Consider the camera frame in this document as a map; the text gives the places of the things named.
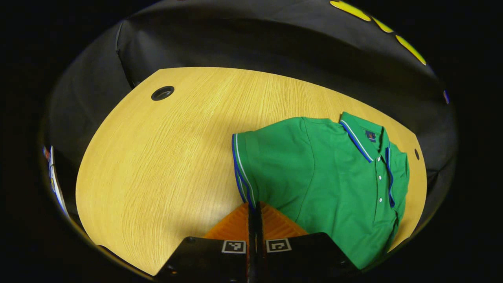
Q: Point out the green T-shirt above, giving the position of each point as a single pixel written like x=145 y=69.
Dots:
x=322 y=177

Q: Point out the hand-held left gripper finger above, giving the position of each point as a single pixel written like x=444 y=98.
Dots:
x=260 y=236
x=251 y=236

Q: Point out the white blue object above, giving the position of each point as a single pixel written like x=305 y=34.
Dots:
x=55 y=184

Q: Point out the black backdrop cloth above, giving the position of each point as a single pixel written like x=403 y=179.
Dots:
x=255 y=43

